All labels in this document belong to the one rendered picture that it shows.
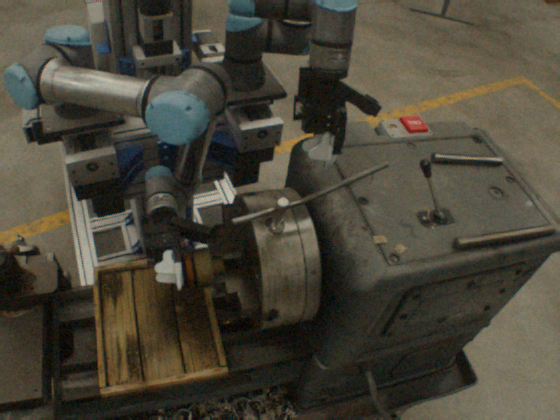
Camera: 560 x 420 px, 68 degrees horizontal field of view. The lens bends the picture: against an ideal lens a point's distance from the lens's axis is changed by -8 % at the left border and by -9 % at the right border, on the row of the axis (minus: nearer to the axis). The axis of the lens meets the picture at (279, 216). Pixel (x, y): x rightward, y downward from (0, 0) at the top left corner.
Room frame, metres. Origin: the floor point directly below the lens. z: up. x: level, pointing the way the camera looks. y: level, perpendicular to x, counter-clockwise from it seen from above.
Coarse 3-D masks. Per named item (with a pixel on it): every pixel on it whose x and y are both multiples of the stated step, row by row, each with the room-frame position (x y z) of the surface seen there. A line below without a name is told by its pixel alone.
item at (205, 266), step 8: (184, 256) 0.57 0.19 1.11; (192, 256) 0.58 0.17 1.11; (200, 256) 0.57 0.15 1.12; (208, 256) 0.57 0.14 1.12; (216, 256) 0.59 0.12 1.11; (184, 264) 0.55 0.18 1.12; (192, 264) 0.55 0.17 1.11; (200, 264) 0.55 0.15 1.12; (208, 264) 0.56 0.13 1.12; (216, 264) 0.57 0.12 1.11; (184, 272) 0.53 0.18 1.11; (192, 272) 0.54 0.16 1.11; (200, 272) 0.54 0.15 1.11; (208, 272) 0.54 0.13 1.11; (184, 280) 0.54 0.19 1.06; (192, 280) 0.53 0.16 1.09; (200, 280) 0.53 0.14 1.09; (208, 280) 0.53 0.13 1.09; (200, 288) 0.53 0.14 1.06
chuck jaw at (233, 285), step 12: (216, 276) 0.54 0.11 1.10; (228, 276) 0.55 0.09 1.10; (240, 276) 0.55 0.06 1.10; (216, 288) 0.52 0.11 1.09; (228, 288) 0.51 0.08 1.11; (240, 288) 0.52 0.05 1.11; (252, 288) 0.53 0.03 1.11; (228, 300) 0.50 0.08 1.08; (240, 300) 0.49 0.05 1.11; (252, 300) 0.49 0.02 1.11; (240, 312) 0.48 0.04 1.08; (252, 312) 0.48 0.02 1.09; (276, 312) 0.48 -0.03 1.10
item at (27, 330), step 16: (16, 256) 0.57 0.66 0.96; (32, 256) 0.58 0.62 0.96; (0, 320) 0.38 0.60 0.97; (16, 320) 0.39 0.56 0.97; (32, 320) 0.40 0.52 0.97; (0, 336) 0.34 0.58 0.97; (16, 336) 0.35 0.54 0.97; (32, 336) 0.36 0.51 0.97; (0, 352) 0.31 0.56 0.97; (16, 352) 0.32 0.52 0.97; (0, 368) 0.27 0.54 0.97; (16, 368) 0.28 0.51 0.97; (32, 368) 0.29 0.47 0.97; (0, 384) 0.24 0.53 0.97; (16, 384) 0.25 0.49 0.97; (32, 384) 0.26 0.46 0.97; (0, 400) 0.21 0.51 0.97; (16, 400) 0.22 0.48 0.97; (32, 400) 0.23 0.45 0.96
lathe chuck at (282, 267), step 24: (264, 192) 0.71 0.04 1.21; (264, 216) 0.62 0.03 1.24; (288, 216) 0.63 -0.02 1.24; (264, 240) 0.56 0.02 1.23; (288, 240) 0.58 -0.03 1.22; (264, 264) 0.52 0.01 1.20; (288, 264) 0.54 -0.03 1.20; (264, 288) 0.49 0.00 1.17; (288, 288) 0.51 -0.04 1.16; (264, 312) 0.47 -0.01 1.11; (288, 312) 0.49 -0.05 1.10
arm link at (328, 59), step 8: (312, 48) 0.73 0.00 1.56; (320, 48) 0.72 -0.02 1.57; (328, 48) 0.72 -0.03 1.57; (336, 48) 0.79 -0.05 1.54; (344, 48) 0.73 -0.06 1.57; (352, 48) 0.75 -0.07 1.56; (312, 56) 0.73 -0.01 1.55; (320, 56) 0.72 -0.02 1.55; (328, 56) 0.72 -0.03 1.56; (336, 56) 0.72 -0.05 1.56; (344, 56) 0.73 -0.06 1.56; (312, 64) 0.73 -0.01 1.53; (320, 64) 0.72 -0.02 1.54; (328, 64) 0.71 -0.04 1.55; (336, 64) 0.71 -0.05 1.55; (344, 64) 0.72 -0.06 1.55
